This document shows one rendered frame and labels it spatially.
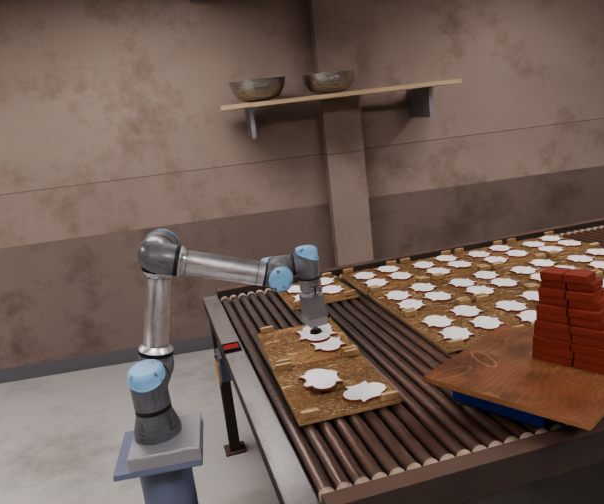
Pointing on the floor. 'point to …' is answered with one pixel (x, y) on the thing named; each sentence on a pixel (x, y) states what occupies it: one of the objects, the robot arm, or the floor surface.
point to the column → (160, 478)
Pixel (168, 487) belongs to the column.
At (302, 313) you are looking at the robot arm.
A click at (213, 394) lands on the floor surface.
